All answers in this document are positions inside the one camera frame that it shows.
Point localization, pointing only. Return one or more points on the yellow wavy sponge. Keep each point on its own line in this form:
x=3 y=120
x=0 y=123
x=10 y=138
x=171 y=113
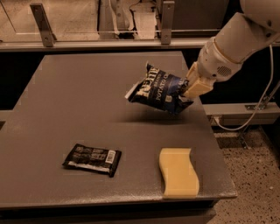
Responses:
x=180 y=178

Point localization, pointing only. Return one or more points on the right metal rail bracket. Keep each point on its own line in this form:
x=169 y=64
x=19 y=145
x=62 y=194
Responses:
x=166 y=21

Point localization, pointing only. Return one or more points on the metal rail bracket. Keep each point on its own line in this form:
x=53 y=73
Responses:
x=166 y=21
x=46 y=33

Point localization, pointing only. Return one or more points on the black snack bar wrapper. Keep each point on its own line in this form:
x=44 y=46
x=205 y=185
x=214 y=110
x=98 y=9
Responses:
x=93 y=159

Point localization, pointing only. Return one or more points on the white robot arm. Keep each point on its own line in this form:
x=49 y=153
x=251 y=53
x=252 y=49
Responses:
x=256 y=27

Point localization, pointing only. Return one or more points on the blue potato chip bag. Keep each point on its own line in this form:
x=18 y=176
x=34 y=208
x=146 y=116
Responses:
x=160 y=90

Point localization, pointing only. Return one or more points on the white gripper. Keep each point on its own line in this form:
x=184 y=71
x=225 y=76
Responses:
x=215 y=65

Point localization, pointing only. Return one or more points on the left metal rail bracket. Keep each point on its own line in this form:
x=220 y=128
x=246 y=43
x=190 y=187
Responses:
x=46 y=33

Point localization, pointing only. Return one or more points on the metal horizontal rail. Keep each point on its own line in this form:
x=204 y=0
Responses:
x=106 y=45

